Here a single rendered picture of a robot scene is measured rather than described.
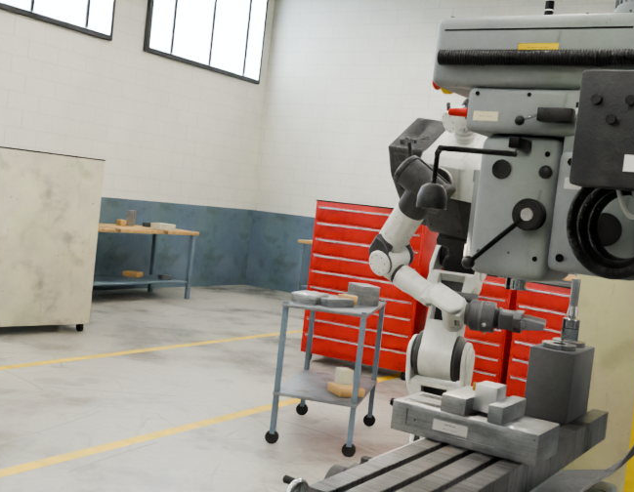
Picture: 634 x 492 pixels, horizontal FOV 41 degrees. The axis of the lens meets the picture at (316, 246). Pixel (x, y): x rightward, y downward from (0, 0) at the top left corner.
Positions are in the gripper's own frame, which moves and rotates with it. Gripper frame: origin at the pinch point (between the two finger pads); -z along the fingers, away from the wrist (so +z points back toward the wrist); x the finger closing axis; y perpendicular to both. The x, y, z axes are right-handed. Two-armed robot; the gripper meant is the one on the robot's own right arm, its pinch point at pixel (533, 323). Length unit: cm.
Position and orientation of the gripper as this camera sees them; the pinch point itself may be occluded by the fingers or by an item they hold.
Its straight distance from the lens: 250.3
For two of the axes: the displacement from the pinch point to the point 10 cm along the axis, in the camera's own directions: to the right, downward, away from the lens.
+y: -1.1, 9.9, 0.5
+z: -9.5, -1.2, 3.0
